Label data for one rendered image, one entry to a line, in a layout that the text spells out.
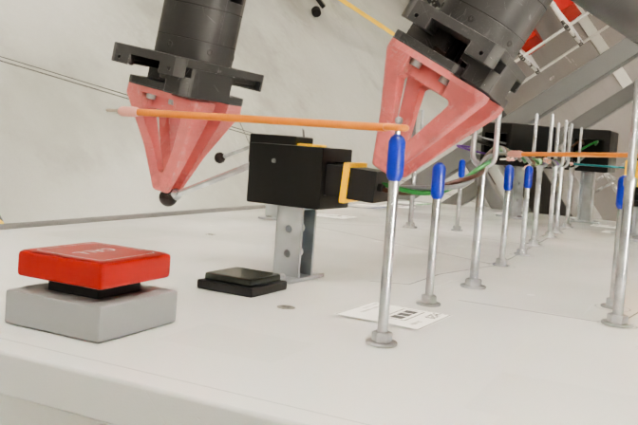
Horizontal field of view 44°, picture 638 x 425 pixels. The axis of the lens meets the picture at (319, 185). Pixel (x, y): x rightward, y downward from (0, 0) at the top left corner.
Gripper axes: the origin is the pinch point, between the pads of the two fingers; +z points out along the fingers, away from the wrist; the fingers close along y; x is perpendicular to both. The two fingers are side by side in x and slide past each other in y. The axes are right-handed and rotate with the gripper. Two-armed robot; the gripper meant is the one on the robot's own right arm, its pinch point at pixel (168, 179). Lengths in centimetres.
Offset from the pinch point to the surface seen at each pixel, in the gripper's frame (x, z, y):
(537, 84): 179, -54, 767
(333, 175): -14.1, -4.0, -1.4
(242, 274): -12.3, 2.7, -6.6
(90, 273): -13.8, 0.6, -21.1
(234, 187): 126, 35, 196
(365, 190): -16.4, -3.6, -1.1
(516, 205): -7, 2, 75
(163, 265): -14.2, 0.5, -16.8
